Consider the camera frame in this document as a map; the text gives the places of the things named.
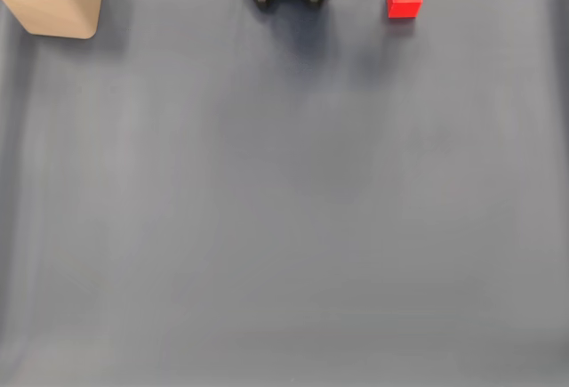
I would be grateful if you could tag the tan metal container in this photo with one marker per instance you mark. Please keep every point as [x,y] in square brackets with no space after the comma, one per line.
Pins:
[66,15]

